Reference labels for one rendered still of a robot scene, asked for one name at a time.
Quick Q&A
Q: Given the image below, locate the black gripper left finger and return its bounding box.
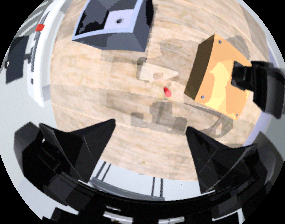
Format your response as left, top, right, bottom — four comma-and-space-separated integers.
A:
38, 119, 115, 184

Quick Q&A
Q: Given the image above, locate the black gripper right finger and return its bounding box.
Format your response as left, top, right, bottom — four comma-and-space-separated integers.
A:
185, 125, 258, 194

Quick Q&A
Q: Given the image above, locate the red peg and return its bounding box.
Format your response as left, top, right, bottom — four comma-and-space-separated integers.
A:
163, 87, 171, 96

